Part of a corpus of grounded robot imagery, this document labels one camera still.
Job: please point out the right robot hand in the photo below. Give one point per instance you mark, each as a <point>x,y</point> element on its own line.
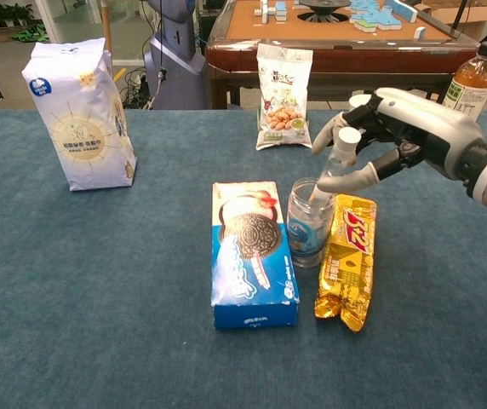
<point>431,123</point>

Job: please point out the clear plastic test tube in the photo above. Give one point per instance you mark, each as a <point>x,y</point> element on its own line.
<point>333,164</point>

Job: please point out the amber tea bottle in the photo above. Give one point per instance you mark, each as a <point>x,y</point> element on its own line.
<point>469,85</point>

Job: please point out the white paper cup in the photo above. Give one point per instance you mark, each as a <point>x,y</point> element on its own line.
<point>358,100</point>

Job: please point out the blue white mahjong tile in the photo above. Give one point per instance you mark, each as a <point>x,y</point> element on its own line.
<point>419,32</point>

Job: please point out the brown mahjong table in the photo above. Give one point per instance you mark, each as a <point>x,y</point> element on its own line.
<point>354,59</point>

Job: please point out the cardboard box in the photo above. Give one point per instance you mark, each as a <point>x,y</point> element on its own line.
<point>479,17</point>

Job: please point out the white peanut snack bag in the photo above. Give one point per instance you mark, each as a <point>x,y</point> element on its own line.
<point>284,85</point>

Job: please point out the black mahjong table hub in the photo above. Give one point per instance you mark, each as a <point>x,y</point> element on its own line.
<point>324,8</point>

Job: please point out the yellow gold snack packet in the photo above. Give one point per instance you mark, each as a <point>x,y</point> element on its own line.
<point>350,264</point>

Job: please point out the clear plastic jar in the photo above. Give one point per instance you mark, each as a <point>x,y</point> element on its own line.
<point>307,252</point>

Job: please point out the mahjong tile cluster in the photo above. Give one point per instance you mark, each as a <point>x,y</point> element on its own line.
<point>275,12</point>

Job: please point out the blue Oreo cookie box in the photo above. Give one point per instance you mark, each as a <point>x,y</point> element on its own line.
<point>252,255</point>

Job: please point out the wooden pole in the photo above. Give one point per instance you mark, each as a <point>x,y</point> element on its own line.
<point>106,25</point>

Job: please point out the tall white paper bag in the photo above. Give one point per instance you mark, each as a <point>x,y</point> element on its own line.
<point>81,128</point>

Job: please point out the blue felt table cover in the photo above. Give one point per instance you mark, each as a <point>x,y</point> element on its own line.
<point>99,277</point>

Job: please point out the green floor object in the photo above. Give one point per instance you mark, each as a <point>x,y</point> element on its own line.
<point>30,33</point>

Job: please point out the potted green plants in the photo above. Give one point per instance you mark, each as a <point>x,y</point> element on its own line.
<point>1,13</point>

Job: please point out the blue mahjong tile wall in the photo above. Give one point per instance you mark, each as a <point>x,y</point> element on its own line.
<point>375,19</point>

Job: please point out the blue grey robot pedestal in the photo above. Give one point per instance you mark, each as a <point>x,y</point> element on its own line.
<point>175,64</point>

